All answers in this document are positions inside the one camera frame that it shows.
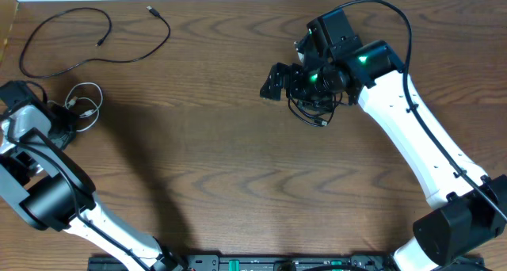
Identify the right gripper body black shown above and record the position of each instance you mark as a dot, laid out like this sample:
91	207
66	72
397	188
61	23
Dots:
313	87

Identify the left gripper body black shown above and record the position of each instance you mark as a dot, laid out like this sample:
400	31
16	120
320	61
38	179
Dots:
66	125

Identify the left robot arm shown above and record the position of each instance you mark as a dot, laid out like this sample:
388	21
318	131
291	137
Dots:
50	191

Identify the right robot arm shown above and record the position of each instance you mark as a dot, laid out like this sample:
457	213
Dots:
468	208

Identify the cardboard side panel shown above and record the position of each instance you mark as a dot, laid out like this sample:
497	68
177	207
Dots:
8	12

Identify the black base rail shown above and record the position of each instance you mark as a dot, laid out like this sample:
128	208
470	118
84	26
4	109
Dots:
212	262

